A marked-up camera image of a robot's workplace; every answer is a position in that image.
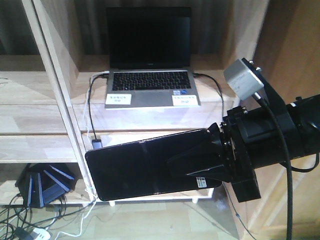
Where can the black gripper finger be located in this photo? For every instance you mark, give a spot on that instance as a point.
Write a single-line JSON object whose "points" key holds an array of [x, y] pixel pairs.
{"points": [[205, 156], [219, 172]]}

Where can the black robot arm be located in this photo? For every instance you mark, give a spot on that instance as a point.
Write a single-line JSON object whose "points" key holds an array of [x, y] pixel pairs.
{"points": [[299, 125]]}

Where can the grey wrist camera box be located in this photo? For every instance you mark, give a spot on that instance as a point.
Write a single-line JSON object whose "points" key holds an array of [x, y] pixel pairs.
{"points": [[242, 79]]}

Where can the black blue device on shelf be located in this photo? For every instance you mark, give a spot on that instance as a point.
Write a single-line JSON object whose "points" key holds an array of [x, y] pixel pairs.
{"points": [[42, 183]]}

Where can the white power strip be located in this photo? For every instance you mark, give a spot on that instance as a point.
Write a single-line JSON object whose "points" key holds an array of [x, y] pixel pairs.
{"points": [[35, 234]]}

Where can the silver laptop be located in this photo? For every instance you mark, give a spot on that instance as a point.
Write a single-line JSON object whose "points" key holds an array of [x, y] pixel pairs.
{"points": [[149, 58]]}

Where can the wooden shelf unit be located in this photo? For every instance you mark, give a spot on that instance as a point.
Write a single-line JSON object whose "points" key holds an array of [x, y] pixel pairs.
{"points": [[42, 96]]}

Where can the grey usb adapter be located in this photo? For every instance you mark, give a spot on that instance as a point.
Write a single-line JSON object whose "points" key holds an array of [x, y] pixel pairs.
{"points": [[96, 144]]}

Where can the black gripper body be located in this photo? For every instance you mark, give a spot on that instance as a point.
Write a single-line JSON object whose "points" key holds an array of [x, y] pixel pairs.
{"points": [[256, 144]]}

